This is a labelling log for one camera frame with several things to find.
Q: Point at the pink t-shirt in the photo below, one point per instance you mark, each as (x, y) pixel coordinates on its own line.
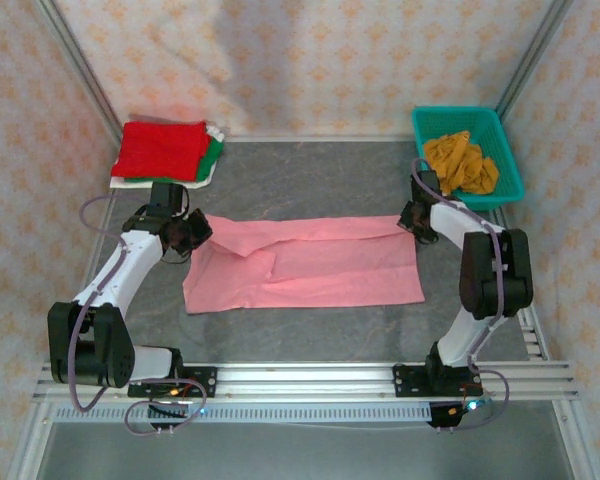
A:
(330, 270)

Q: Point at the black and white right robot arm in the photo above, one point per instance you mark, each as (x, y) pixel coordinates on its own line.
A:
(495, 280)

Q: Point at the stack of folded cloths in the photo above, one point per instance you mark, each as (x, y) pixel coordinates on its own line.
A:
(125, 184)

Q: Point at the mustard yellow t-shirt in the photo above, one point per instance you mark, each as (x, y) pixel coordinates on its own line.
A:
(460, 165)

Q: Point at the red folded t-shirt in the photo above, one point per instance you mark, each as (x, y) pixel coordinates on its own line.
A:
(160, 150)

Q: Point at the green folded t-shirt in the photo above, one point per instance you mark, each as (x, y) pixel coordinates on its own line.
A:
(211, 157)

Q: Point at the teal plastic basket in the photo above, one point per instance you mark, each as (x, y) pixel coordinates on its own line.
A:
(445, 117)

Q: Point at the aluminium back rail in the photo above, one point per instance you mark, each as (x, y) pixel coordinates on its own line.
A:
(320, 138)

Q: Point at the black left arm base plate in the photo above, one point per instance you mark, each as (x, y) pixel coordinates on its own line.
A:
(207, 382)

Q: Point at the aluminium frame post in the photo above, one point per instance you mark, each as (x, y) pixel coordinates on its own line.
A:
(80, 70)
(530, 55)

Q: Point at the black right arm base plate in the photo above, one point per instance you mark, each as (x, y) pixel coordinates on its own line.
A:
(405, 382)

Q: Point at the aluminium mounting rail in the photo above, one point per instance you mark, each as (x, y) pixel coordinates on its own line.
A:
(305, 380)

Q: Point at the aluminium frame leg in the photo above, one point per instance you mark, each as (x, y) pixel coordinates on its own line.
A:
(580, 440)
(30, 440)

